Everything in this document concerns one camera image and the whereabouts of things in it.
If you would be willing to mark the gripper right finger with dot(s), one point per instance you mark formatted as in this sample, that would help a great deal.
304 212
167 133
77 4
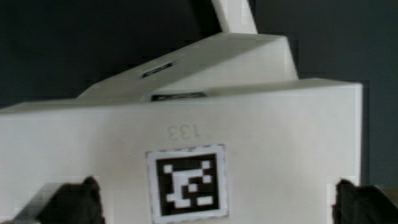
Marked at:
366 204

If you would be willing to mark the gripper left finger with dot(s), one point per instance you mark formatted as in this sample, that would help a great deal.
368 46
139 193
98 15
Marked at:
75 207

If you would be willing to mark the white small cabinet top block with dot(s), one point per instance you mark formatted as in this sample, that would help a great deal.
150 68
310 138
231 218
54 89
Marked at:
221 157

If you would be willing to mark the white cabinet body box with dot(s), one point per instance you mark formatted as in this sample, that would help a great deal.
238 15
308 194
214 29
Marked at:
228 60

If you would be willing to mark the white U-shaped fence wall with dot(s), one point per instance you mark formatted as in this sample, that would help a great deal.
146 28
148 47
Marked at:
235 16

